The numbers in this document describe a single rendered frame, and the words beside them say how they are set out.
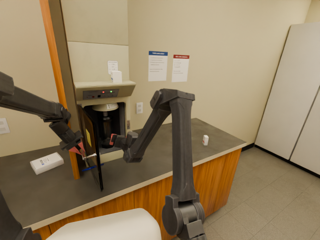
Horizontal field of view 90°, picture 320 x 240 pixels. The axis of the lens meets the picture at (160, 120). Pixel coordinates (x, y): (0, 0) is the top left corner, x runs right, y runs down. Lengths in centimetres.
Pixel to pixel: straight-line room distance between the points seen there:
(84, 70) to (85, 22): 23
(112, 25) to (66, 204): 97
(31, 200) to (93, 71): 75
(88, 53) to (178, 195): 82
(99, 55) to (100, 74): 11
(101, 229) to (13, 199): 89
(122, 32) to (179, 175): 83
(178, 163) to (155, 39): 131
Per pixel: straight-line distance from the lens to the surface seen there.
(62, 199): 107
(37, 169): 128
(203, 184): 158
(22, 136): 158
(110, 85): 92
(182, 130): 49
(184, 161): 49
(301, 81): 334
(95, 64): 101
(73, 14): 101
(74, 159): 108
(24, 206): 113
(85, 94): 95
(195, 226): 51
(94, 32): 102
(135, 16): 157
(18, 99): 55
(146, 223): 34
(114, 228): 34
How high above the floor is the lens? 167
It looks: 22 degrees down
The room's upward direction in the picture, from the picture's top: 3 degrees clockwise
